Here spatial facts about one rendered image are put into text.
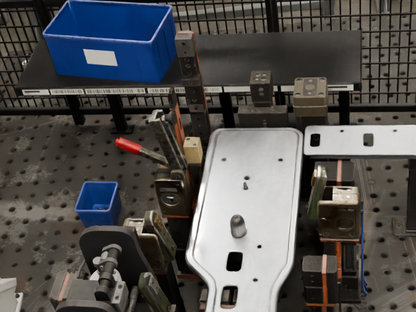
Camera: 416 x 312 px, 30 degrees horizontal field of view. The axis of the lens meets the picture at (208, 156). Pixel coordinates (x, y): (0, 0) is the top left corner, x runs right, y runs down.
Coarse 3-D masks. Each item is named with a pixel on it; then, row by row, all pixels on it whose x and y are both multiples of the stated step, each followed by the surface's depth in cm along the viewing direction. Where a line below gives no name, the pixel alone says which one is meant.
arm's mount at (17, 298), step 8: (0, 280) 189; (8, 280) 188; (16, 280) 192; (0, 288) 182; (8, 288) 187; (0, 296) 183; (8, 296) 187; (16, 296) 194; (0, 304) 182; (8, 304) 187; (16, 304) 192
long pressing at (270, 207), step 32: (224, 128) 187; (256, 128) 185; (288, 128) 183; (256, 160) 177; (288, 160) 175; (224, 192) 171; (256, 192) 170; (288, 192) 168; (192, 224) 165; (224, 224) 164; (256, 224) 163; (288, 224) 162; (192, 256) 159; (224, 256) 158; (256, 256) 157; (288, 256) 156; (256, 288) 151
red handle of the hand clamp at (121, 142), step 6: (120, 138) 166; (120, 144) 166; (126, 144) 166; (132, 144) 166; (132, 150) 166; (138, 150) 166; (144, 150) 167; (150, 150) 168; (144, 156) 167; (150, 156) 167; (156, 156) 168; (162, 156) 169; (156, 162) 168; (162, 162) 168
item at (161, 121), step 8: (152, 112) 161; (160, 112) 160; (152, 120) 159; (160, 120) 159; (168, 120) 159; (176, 120) 160; (152, 128) 160; (160, 128) 160; (168, 128) 163; (160, 136) 161; (168, 136) 165; (160, 144) 163; (168, 144) 162; (176, 144) 166; (168, 152) 164; (176, 152) 168; (168, 160) 166; (176, 160) 166; (176, 168) 167; (184, 168) 171
